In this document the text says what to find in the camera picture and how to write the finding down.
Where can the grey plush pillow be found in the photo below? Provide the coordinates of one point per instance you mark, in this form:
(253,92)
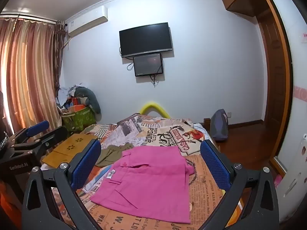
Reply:
(92,98)

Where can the white wardrobe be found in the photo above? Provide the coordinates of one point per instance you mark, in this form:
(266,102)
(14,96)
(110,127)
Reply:
(297,124)

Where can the wooden bed frame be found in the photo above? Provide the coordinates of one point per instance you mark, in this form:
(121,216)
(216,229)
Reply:
(206,121)

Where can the newspaper printed blanket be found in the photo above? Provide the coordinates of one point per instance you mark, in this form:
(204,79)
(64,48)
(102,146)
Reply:
(208,196)

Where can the grey bag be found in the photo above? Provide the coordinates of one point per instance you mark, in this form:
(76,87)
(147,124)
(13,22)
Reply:
(219,124)

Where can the small black monitor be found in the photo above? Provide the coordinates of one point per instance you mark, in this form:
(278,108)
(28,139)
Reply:
(147,64)

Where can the orange striped curtain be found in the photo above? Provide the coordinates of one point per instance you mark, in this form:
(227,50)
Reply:
(28,76)

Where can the yellow wooden board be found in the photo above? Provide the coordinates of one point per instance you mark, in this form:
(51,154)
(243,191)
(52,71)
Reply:
(57,159)
(76,142)

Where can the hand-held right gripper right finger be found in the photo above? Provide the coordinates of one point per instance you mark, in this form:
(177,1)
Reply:
(214,165)

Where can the white air conditioner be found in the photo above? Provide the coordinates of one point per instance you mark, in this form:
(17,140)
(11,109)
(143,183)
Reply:
(86,22)

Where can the pile of clothes and boxes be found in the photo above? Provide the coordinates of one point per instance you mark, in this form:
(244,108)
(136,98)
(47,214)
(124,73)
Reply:
(68,95)

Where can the brown sheer curtain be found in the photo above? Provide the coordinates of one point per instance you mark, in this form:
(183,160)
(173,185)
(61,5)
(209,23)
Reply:
(60,52)

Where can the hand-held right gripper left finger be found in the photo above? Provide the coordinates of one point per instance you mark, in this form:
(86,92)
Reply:
(86,165)

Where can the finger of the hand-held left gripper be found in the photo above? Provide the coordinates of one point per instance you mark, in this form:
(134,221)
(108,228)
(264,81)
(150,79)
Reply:
(38,127)
(52,137)

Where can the olive green pants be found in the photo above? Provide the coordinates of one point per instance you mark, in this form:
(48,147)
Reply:
(109,155)

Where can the green patterned bag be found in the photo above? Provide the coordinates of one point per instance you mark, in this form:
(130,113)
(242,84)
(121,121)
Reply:
(79,119)

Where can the large black television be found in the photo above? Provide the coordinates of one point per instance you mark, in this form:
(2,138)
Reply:
(146,39)

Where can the wooden wardrobe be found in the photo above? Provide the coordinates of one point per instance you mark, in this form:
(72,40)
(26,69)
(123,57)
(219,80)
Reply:
(273,76)

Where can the pink pants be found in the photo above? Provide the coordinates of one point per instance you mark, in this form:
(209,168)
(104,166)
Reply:
(148,184)

